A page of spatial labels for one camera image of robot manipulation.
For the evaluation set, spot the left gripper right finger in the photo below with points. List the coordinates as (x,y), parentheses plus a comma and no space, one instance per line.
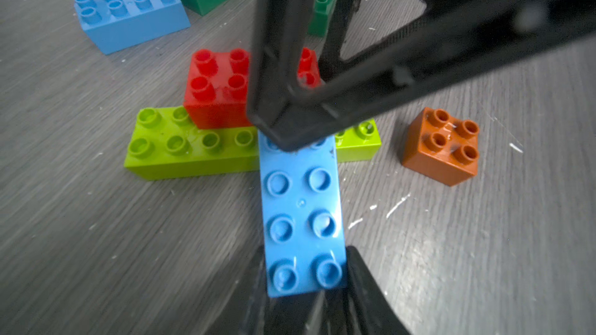
(360,307)

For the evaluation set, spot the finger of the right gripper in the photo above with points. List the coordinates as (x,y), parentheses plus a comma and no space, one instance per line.
(276,102)
(452,41)

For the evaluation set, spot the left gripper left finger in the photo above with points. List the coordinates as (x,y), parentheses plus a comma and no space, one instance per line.
(247,311)

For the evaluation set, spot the blue lego brick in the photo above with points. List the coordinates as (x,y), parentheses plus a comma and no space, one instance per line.
(301,210)
(114,25)

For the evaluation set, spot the red lego brick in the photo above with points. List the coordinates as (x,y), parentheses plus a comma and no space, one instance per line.
(216,90)

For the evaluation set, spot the lime lego brick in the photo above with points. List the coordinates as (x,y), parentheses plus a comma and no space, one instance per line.
(166,144)

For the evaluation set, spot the green lego brick by gripper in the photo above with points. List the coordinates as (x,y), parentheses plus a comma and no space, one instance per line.
(321,17)

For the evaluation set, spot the orange square lego right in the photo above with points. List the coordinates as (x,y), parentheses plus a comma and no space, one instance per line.
(442,147)

